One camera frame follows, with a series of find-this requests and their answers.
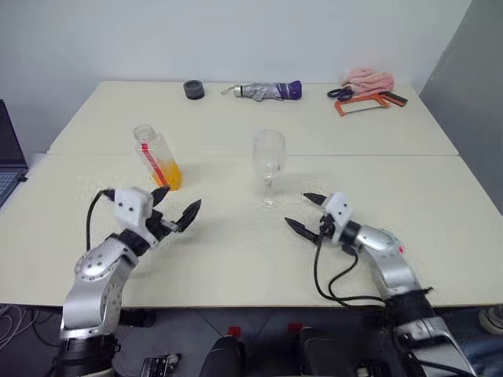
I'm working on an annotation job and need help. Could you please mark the orange hacksaw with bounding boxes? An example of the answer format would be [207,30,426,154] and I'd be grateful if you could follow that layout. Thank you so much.
[333,90,409,119]

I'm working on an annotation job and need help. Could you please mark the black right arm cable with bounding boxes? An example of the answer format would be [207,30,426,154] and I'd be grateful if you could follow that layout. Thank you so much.
[313,229,389,312]

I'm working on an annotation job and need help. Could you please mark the black blue scissors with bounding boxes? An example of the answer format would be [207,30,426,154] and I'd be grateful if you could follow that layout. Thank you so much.
[326,86,355,101]

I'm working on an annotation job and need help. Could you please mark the black floor cable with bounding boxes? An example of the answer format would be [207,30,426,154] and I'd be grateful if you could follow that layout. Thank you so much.
[30,309,64,347]

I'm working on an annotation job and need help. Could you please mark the white floor cables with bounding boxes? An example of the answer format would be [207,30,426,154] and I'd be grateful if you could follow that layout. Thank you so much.
[0,303,33,350]

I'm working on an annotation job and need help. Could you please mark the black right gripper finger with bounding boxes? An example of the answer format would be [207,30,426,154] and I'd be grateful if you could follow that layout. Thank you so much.
[284,217,321,243]
[300,192,328,207]

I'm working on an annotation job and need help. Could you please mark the orange juice bottle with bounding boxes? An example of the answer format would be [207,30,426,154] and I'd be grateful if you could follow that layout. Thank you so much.
[133,123,184,192]

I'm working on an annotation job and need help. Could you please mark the dark grey laptop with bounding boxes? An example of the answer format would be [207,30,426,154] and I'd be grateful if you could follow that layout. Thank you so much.
[0,99,30,210]

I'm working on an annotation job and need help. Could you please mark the pink fluffy towel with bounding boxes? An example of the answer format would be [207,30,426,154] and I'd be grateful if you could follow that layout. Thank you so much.
[340,67,395,96]

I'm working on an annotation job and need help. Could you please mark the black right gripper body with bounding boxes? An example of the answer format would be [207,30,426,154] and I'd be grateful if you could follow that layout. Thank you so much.
[317,213,336,247]

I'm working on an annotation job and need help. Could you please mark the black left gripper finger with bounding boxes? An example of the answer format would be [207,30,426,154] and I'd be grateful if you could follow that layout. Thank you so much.
[175,198,203,234]
[151,186,172,208]

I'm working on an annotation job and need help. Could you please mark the folded silver purple umbrella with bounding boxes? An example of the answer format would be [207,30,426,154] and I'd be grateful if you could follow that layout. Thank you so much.
[220,80,303,102]

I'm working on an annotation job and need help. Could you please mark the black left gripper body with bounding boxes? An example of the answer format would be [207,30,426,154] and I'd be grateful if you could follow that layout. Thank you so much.
[145,210,181,242]

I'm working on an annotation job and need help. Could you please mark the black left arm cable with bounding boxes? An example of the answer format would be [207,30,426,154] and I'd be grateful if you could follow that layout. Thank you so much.
[86,189,116,252]

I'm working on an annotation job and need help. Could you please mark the dark rounded shape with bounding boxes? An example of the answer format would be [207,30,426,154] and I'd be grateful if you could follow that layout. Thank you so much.
[199,336,248,377]
[297,327,351,377]

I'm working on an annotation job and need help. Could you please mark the clear wine glass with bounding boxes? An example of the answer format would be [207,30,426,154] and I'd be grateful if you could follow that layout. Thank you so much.
[251,130,286,210]

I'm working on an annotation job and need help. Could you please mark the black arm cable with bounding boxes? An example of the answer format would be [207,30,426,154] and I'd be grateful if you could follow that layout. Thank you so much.
[313,229,389,312]
[86,189,116,252]

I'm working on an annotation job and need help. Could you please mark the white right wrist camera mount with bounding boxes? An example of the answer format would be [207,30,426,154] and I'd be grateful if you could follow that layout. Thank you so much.
[321,192,354,245]

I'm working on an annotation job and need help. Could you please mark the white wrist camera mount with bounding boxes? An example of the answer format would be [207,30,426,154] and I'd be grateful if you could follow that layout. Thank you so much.
[112,187,156,247]
[321,192,354,245]

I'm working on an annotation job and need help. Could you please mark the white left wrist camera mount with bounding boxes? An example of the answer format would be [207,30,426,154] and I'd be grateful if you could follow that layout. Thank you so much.
[112,187,156,247]

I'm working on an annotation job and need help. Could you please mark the black base with caster wheel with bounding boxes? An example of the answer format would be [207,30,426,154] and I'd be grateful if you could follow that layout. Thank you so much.
[141,352,182,377]

